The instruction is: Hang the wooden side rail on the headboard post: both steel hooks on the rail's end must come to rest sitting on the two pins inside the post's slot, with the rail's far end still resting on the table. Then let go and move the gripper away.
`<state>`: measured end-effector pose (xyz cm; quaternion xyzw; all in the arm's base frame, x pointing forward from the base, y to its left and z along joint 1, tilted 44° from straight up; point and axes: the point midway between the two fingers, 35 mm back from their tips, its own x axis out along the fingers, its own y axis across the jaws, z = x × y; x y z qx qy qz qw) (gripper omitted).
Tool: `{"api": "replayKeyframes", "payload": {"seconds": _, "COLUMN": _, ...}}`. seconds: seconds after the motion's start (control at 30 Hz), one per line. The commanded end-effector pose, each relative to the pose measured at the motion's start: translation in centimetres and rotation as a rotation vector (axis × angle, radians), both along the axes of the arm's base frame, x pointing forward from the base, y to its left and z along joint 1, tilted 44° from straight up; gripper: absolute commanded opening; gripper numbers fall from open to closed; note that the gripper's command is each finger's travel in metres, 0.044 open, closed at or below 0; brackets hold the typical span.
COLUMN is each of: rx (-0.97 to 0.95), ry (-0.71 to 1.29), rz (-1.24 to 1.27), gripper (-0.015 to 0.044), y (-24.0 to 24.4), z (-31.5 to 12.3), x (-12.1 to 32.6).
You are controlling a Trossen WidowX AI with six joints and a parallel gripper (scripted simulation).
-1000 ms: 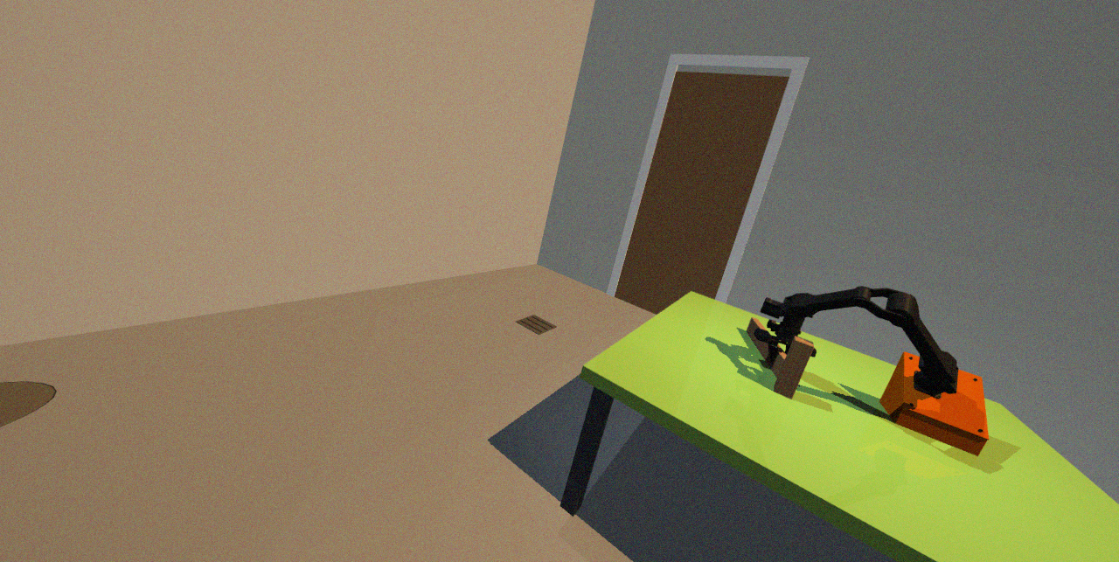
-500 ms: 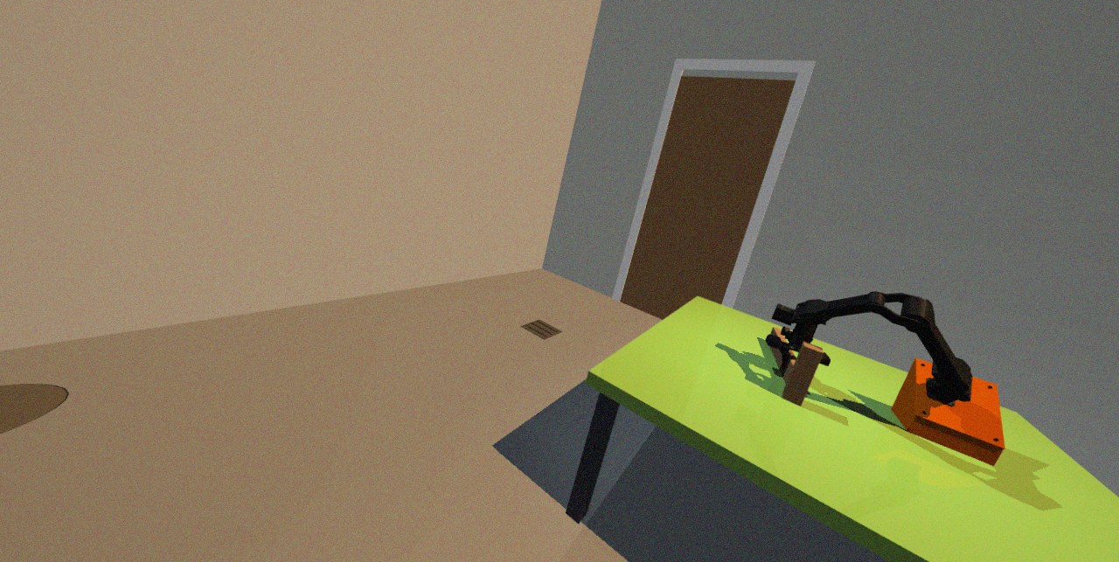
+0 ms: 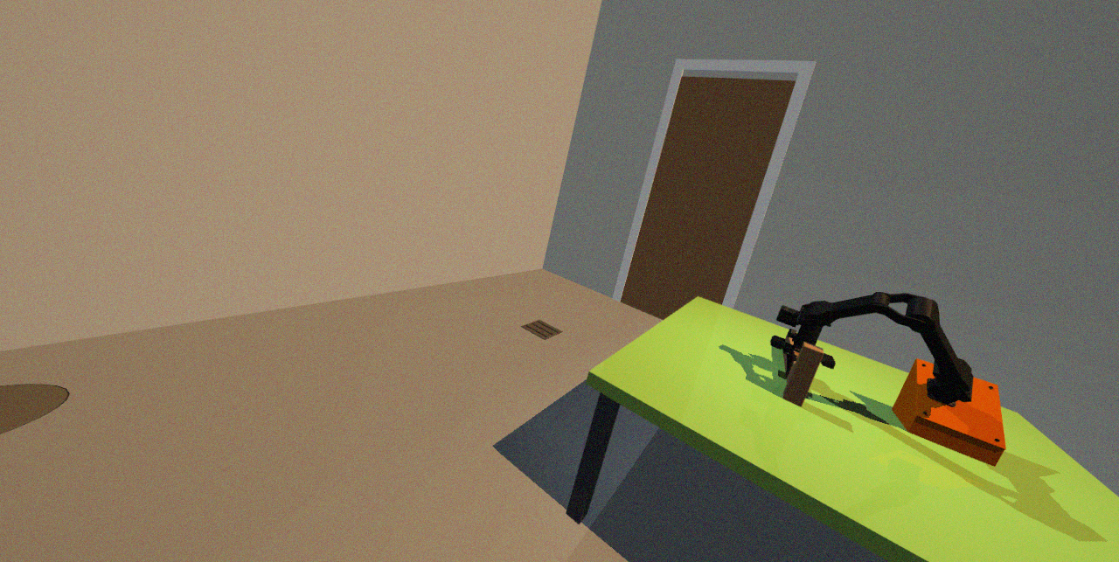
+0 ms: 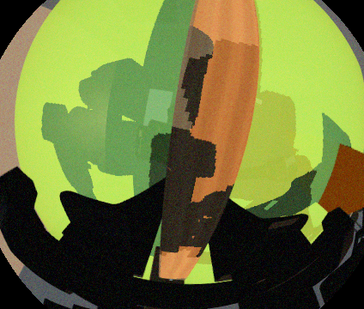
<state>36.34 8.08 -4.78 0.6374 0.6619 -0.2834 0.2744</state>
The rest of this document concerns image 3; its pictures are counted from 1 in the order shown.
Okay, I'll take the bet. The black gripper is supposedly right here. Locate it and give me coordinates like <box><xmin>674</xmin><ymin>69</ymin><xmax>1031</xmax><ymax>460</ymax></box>
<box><xmin>771</xmin><ymin>330</ymin><xmax>836</xmax><ymax>371</ymax></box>

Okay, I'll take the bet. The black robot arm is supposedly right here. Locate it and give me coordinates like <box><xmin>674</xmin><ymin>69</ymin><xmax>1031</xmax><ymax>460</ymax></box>
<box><xmin>775</xmin><ymin>292</ymin><xmax>974</xmax><ymax>408</ymax></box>

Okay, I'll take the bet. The wooden post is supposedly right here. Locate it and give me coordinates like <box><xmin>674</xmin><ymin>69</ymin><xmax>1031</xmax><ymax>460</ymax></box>
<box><xmin>783</xmin><ymin>341</ymin><xmax>824</xmax><ymax>408</ymax></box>

